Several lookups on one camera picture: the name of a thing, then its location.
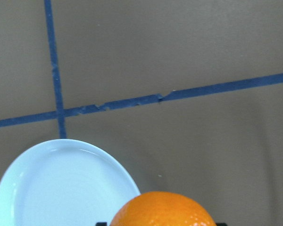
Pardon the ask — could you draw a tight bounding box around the orange fruit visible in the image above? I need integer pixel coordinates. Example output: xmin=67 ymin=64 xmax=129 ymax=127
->
xmin=110 ymin=191 xmax=216 ymax=226

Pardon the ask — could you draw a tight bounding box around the light blue plate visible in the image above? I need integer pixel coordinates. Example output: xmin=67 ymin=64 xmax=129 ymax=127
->
xmin=0 ymin=139 xmax=140 ymax=226

